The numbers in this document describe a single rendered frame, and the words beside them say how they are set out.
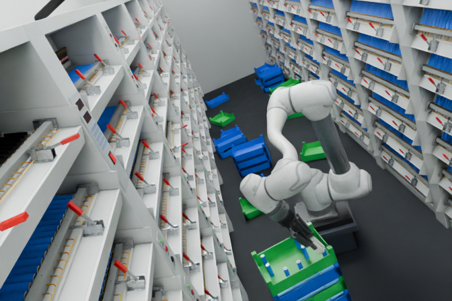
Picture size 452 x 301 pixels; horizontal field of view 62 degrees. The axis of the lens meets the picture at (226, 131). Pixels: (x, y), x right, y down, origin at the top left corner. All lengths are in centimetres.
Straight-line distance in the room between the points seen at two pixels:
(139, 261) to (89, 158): 29
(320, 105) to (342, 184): 51
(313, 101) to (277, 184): 54
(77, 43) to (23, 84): 70
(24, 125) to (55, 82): 13
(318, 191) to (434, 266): 67
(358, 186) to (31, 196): 172
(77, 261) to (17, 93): 40
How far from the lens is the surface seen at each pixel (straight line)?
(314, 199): 220
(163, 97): 237
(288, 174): 135
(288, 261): 176
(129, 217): 106
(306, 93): 178
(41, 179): 73
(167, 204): 157
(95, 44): 162
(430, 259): 231
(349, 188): 212
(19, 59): 95
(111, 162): 102
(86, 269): 78
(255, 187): 145
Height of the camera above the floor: 169
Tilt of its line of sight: 23 degrees down
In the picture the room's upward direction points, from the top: 24 degrees counter-clockwise
